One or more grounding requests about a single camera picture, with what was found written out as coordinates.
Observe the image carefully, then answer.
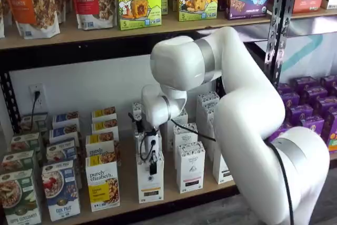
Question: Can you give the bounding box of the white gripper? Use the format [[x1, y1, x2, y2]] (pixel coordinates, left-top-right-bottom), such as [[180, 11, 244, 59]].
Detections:
[[143, 130, 162, 175]]

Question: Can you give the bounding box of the wooden shelf board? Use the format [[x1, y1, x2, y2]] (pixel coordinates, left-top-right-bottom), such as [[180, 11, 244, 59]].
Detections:
[[15, 119, 239, 223], [0, 11, 273, 51], [266, 5, 337, 21]]

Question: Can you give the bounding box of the white box pink strip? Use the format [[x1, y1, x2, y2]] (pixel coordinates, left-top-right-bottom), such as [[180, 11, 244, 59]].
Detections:
[[175, 141, 206, 194], [172, 122, 199, 154]]

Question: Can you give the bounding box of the purely elizabeth yellow granola box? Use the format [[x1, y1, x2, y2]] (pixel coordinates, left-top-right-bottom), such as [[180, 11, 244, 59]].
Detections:
[[85, 153, 121, 212], [91, 119, 120, 136], [85, 132, 121, 160], [91, 106, 117, 123]]

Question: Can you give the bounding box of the white box dark strip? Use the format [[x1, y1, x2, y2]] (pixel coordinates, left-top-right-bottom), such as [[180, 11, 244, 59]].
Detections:
[[196, 91, 221, 106], [196, 102, 219, 119], [197, 115, 217, 162], [212, 151, 234, 185]]

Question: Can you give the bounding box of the green apple cinnamon oatmeal box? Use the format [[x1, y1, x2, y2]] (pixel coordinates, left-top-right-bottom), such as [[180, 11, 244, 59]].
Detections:
[[0, 168, 43, 225], [19, 112, 49, 135], [9, 132, 43, 154], [0, 150, 36, 174]]

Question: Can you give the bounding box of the granola bag red label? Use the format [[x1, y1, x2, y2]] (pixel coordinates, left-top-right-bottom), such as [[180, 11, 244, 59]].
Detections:
[[68, 0, 118, 31]]

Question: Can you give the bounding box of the white sheet teal stripe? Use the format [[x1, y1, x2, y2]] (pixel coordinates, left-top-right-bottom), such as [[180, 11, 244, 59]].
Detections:
[[196, 16, 337, 83]]

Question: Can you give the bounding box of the granola bag orange label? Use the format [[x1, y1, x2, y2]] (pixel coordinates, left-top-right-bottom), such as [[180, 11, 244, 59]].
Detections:
[[0, 0, 62, 39]]

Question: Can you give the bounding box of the white wall outlet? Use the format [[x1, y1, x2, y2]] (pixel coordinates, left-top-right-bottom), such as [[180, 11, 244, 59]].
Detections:
[[28, 84, 45, 110]]

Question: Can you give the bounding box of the black power plug cable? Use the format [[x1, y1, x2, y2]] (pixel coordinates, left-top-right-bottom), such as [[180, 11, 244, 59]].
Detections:
[[31, 91, 41, 131]]

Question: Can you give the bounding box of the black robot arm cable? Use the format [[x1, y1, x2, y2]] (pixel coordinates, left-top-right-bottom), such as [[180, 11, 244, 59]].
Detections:
[[170, 119, 295, 225]]

